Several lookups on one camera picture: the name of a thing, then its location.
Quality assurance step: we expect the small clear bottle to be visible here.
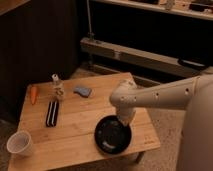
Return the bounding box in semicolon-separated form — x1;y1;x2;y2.
52;74;65;100

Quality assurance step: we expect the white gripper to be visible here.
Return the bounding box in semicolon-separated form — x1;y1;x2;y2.
116;109;136;126

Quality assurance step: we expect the orange carrot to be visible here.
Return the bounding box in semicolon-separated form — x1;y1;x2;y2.
30;86;38;105

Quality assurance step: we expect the grey metal beam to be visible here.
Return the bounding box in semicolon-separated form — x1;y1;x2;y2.
80;37;205;77

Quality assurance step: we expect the black ceramic bowl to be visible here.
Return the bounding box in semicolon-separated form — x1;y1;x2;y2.
94;115;132;155

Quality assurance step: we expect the black rectangular case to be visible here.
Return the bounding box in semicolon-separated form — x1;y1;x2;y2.
46;101;59;127

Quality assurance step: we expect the metal pole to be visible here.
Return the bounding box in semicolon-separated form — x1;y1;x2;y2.
86;0;94;41

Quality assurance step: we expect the white paper cup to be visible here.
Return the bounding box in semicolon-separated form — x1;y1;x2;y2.
6;131;34;156

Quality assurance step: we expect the wooden table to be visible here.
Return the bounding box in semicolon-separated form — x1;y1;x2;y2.
7;72;161;171

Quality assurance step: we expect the wall shelf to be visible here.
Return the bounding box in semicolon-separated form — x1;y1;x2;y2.
93;0;213;21

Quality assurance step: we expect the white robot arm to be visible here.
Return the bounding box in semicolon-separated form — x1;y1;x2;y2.
110;74;213;171

